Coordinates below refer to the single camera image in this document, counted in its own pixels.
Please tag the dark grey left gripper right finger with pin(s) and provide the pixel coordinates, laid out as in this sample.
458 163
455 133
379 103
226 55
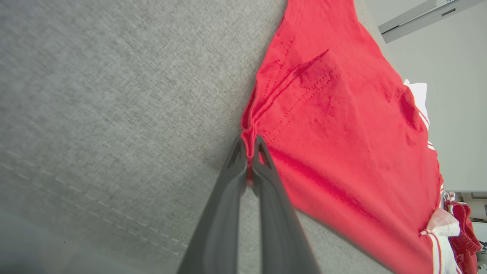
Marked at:
283 243

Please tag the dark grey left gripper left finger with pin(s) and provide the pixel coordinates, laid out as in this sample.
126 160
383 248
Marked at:
218 239

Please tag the red jersey with white trim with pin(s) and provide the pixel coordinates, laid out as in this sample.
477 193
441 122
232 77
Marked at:
342 133

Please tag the red shorts with white stripe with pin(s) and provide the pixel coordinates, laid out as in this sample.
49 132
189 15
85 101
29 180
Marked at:
466 228

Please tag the pale grey partition rail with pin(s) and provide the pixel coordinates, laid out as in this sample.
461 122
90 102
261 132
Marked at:
411 23

